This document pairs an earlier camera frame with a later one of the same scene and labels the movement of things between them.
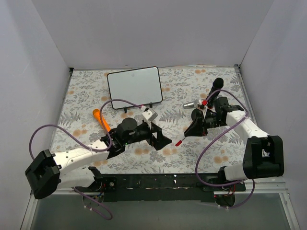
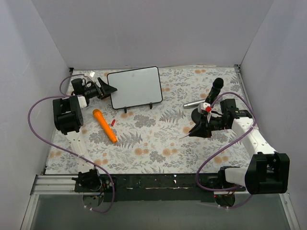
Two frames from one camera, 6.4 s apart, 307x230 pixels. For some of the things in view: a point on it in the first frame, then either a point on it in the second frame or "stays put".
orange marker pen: (97, 112) stays put
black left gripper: (151, 134) → (100, 89)
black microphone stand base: (197, 116) stays put
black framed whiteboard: (141, 86) stays put
